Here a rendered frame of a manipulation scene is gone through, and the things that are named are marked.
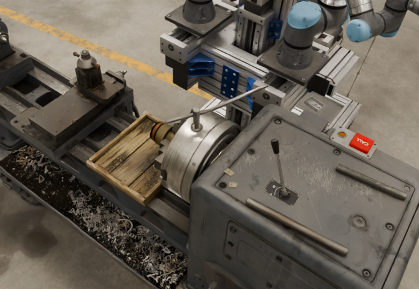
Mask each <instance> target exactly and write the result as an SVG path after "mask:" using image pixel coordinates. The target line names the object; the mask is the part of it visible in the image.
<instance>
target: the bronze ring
mask: <svg viewBox="0 0 419 289"><path fill-rule="evenodd" d="M172 128H173V125H170V124H165V123H163V122H157V123H156V124H155V125H154V126H153V127H152V129H151V132H150V138H151V139H152V140H153V141H155V143H156V144H158V145H160V142H161V141H163V140H164V139H167V140H169V141H171V140H172V138H173V137H174V136H175V134H176V133H175V132H173V131H171V130H172Z"/></svg>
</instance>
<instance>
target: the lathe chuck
mask: <svg viewBox="0 0 419 289"><path fill-rule="evenodd" d="M226 120H229V119H227V118H225V117H223V116H221V115H219V114H217V113H215V112H213V111H212V112H209V113H206V114H202V115H200V124H201V126H202V129H201V130H199V131H193V130H192V128H191V127H192V125H193V124H194V123H193V117H190V118H188V119H187V120H186V121H185V123H184V124H183V125H182V126H181V127H180V128H179V129H178V131H177V133H176V134H175V136H174V137H173V138H172V140H171V142H170V144H169V146H168V148H167V150H166V152H165V155H164V157H163V160H162V163H161V169H162V170H163V169H165V170H166V172H167V173H168V174H167V179H166V180H165V179H164V178H163V177H162V176H160V181H161V184H162V186H164V187H165V188H166V189H168V190H170V191H171V192H173V193H174V194H176V195H177V196H179V197H181V198H182V196H181V185H182V181H183V177H184V174H185V171H186V168H187V166H188V164H189V163H190V160H191V158H192V156H193V154H194V153H195V151H196V150H197V148H198V146H199V145H200V143H201V142H202V141H203V139H204V138H205V137H206V136H207V135H208V134H209V132H210V131H211V130H212V129H213V128H215V127H216V126H217V125H218V124H220V123H221V122H223V121H226Z"/></svg>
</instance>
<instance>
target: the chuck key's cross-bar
mask: <svg viewBox="0 0 419 289"><path fill-rule="evenodd" d="M267 87H268V84H267V83H266V84H264V85H261V86H259V87H257V88H255V89H253V90H250V91H248V92H245V93H243V94H241V95H239V96H237V97H234V98H232V99H230V100H227V101H226V102H223V103H221V104H219V105H216V106H214V107H212V108H210V109H206V110H201V111H200V115H202V114H206V113H209V112H212V111H214V110H217V109H219V108H221V107H224V106H226V105H228V104H230V103H233V102H235V101H237V100H240V99H242V98H244V97H246V96H249V95H251V94H253V93H255V92H257V91H260V90H262V89H264V88H267ZM190 117H194V115H193V113H191V114H186V115H182V116H179V117H175V118H172V119H167V120H165V123H166V124H168V123H171V122H176V121H178V120H183V119H187V118H190Z"/></svg>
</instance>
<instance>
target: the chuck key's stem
mask: <svg viewBox="0 0 419 289"><path fill-rule="evenodd" d="M193 115H194V117H193V123H194V125H195V129H199V124H200V109H199V108H198V107H194V108H193Z"/></svg>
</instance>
